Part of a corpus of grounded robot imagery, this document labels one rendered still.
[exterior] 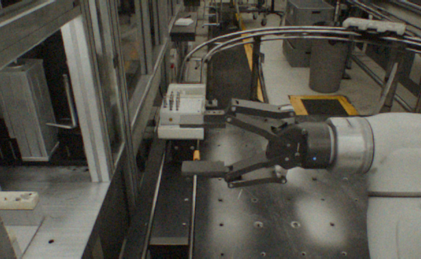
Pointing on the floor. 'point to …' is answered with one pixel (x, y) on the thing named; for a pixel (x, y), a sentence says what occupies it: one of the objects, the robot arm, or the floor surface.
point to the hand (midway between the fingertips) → (197, 145)
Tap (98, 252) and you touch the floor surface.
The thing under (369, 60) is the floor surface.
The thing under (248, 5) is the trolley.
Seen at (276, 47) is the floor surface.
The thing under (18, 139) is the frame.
